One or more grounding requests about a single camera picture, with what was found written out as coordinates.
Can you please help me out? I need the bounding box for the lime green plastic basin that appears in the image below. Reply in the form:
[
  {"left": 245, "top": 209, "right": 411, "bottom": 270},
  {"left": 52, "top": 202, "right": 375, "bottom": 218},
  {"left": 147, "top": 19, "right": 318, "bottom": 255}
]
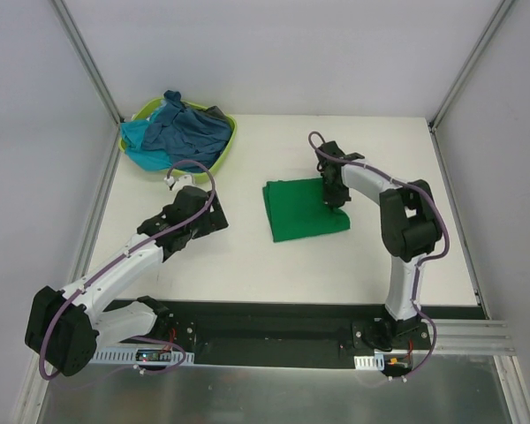
[{"left": 118, "top": 92, "right": 238, "bottom": 182}]

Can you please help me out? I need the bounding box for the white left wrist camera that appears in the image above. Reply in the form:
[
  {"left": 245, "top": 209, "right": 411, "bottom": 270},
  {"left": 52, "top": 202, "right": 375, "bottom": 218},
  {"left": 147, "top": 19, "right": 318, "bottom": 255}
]
[{"left": 163, "top": 174, "right": 195, "bottom": 191}]

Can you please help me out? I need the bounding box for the dark blue t shirt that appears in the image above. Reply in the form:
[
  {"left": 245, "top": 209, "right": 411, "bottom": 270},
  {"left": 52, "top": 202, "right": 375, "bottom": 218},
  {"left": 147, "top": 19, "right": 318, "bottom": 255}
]
[{"left": 142, "top": 90, "right": 232, "bottom": 169}]

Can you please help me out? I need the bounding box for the left aluminium frame post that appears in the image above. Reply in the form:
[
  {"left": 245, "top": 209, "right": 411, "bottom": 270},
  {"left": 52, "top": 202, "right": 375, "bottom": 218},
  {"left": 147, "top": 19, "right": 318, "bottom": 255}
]
[{"left": 50, "top": 0, "right": 132, "bottom": 130}]

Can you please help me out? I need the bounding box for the grey t shirt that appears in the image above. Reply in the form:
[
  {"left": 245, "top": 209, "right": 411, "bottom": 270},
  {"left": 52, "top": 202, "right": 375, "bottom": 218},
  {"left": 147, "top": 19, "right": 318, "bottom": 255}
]
[{"left": 202, "top": 106, "right": 228, "bottom": 123}]

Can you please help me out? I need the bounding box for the left white slotted cable duct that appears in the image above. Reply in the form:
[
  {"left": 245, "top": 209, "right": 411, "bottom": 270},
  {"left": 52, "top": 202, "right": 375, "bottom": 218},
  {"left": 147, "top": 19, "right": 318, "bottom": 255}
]
[{"left": 89, "top": 347, "right": 194, "bottom": 367}]

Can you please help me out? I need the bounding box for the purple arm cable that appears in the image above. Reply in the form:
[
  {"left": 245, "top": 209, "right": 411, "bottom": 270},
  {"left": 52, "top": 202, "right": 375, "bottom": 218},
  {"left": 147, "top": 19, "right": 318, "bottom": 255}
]
[
  {"left": 39, "top": 161, "right": 216, "bottom": 381},
  {"left": 307, "top": 130, "right": 451, "bottom": 390}
]

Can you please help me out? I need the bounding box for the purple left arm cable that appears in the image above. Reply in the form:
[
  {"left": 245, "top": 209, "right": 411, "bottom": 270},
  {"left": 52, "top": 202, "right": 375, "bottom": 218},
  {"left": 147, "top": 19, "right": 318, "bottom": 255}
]
[{"left": 39, "top": 161, "right": 216, "bottom": 381}]

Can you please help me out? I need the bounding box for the right aluminium frame post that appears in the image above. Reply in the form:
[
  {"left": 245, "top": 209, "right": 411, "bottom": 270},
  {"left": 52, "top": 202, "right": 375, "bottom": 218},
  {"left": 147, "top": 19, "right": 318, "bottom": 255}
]
[{"left": 428, "top": 0, "right": 518, "bottom": 133}]

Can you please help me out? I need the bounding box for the white slotted cable duct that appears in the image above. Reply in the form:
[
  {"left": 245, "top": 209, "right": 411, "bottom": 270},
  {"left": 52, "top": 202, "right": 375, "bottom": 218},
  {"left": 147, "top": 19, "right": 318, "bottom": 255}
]
[
  {"left": 89, "top": 347, "right": 194, "bottom": 367},
  {"left": 353, "top": 353, "right": 385, "bottom": 371}
]

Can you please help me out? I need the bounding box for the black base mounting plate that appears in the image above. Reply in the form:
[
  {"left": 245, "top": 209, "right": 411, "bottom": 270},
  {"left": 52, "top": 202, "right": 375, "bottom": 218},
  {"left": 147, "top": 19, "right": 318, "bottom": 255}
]
[{"left": 110, "top": 299, "right": 489, "bottom": 367}]

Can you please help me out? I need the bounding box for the right white slotted cable duct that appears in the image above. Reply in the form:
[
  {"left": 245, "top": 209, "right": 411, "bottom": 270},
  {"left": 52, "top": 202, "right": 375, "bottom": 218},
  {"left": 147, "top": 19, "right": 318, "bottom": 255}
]
[{"left": 353, "top": 353, "right": 385, "bottom": 371}]

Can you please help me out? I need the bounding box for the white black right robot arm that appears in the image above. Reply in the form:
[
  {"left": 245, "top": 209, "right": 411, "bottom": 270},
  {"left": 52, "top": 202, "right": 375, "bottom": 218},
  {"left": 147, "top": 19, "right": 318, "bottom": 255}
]
[{"left": 314, "top": 141, "right": 450, "bottom": 349}]

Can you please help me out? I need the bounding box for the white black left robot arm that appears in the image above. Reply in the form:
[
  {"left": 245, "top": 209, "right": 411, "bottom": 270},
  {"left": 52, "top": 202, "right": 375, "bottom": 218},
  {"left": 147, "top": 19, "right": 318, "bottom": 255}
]
[{"left": 25, "top": 185, "right": 228, "bottom": 380}]

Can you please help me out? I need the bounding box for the aluminium frame post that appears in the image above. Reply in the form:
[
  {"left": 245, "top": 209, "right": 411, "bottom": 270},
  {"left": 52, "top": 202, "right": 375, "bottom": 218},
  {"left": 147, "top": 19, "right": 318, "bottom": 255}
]
[
  {"left": 428, "top": 0, "right": 518, "bottom": 133},
  {"left": 50, "top": 0, "right": 132, "bottom": 130}
]

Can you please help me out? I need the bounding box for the teal t shirt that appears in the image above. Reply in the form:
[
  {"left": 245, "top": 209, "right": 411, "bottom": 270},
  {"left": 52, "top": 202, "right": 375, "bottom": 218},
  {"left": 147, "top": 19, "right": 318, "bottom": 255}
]
[{"left": 120, "top": 119, "right": 171, "bottom": 172}]

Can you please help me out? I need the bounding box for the green t shirt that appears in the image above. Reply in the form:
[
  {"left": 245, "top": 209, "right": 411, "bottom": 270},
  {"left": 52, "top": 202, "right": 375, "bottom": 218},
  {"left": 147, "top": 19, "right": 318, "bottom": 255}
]
[{"left": 262, "top": 178, "right": 351, "bottom": 243}]

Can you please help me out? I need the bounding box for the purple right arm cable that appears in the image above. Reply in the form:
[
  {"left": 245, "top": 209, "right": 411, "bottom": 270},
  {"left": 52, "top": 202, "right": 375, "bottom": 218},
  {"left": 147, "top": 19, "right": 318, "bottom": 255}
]
[{"left": 307, "top": 130, "right": 451, "bottom": 390}]

